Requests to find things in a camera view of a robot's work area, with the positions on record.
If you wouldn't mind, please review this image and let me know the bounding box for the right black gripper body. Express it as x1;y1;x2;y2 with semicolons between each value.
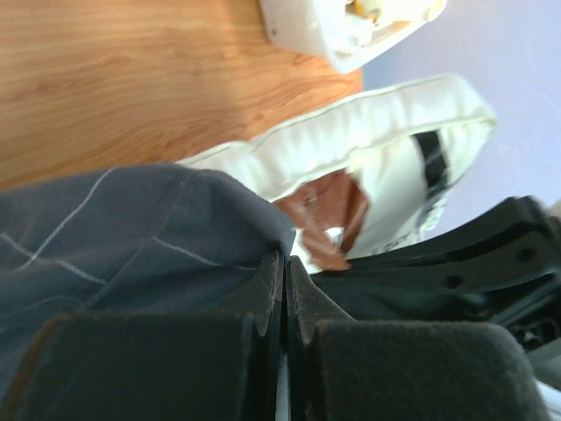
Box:
312;196;560;351

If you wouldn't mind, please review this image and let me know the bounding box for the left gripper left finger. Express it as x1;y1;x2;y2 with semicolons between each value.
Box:
1;253;284;420

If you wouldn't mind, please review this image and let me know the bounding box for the dark grey checked pillowcase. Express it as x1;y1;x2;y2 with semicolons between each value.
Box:
0;162;297;387

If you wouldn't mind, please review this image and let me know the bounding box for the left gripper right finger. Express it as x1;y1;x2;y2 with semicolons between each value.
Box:
286;258;550;420

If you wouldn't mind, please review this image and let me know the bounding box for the cream pillow with bear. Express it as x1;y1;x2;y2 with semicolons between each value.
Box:
181;75;496;274

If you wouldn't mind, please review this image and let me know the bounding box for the white plastic basket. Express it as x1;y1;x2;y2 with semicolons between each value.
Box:
259;0;447;75

